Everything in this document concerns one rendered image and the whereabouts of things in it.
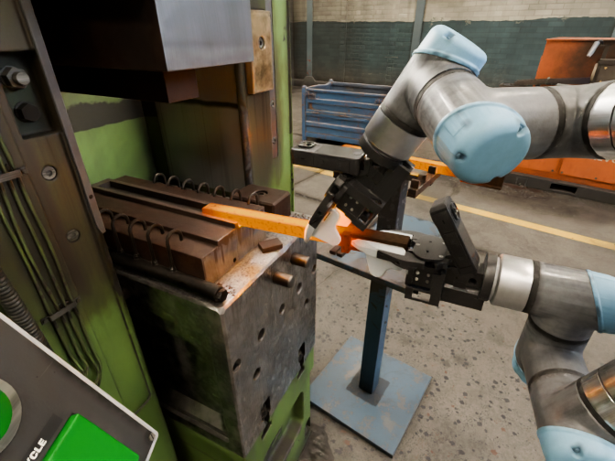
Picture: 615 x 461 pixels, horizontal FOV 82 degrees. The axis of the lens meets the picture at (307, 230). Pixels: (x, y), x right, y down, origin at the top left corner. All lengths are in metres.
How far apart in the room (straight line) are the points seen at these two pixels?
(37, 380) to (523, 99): 0.49
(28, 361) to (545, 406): 0.54
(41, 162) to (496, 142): 0.55
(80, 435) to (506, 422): 1.55
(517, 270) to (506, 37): 7.57
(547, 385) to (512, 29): 7.65
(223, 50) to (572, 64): 3.48
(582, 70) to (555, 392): 3.47
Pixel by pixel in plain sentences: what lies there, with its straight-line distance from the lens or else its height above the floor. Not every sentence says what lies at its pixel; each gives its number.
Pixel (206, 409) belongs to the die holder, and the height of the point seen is 0.53.
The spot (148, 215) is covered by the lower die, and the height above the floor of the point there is 0.99.
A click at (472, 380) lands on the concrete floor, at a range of 1.80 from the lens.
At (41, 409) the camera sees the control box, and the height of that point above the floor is 1.06.
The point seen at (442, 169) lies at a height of 1.00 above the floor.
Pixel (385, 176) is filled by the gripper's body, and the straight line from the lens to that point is 0.51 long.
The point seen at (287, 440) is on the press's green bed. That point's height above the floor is 0.15.
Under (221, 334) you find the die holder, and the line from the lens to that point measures 0.65.
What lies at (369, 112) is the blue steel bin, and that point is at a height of 0.49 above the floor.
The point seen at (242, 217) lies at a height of 1.01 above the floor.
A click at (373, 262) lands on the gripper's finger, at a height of 0.99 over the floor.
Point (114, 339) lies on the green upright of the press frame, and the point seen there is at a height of 0.82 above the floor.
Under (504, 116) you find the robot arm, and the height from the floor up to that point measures 1.25.
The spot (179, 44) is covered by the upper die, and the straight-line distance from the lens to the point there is 0.55.
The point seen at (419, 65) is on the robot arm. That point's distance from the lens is 0.46.
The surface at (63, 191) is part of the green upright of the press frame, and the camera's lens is 0.62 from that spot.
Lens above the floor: 1.32
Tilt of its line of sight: 30 degrees down
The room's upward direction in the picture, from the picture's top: straight up
